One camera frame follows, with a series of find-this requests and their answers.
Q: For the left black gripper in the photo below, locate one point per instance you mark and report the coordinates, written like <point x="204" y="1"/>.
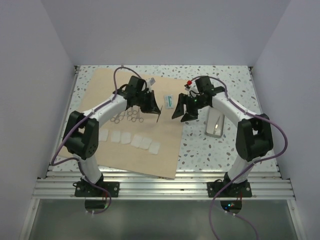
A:
<point x="152" y="106"/>

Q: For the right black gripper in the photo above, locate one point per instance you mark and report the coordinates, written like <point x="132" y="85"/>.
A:
<point x="190" y="114"/>

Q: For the steel curved scissors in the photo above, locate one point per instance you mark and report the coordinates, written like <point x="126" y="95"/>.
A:
<point x="157" y="120"/>

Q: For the steel forceps clamp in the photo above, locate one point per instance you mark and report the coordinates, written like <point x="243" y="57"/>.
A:
<point x="137" y="117"/>

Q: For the metal instrument tray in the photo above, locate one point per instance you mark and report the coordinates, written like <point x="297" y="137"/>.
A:
<point x="212" y="117"/>

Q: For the steel tweezers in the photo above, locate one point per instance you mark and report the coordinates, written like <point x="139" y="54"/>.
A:
<point x="216" y="125"/>

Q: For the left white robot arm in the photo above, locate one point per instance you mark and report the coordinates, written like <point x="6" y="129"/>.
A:
<point x="81" y="136"/>

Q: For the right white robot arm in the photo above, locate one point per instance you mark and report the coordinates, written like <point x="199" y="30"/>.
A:
<point x="253" y="136"/>

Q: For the green white packet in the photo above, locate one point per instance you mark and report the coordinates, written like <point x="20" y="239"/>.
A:
<point x="169" y="101"/>

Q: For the beige cloth mat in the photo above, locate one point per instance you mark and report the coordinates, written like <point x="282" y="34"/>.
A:
<point x="168" y="132"/>

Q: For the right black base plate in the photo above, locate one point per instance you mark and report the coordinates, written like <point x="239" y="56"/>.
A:
<point x="235" y="190"/>

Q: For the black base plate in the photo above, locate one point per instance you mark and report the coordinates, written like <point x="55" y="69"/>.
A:
<point x="235" y="190"/>
<point x="94" y="190"/>

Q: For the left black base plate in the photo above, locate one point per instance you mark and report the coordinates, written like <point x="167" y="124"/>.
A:
<point x="94" y="190"/>

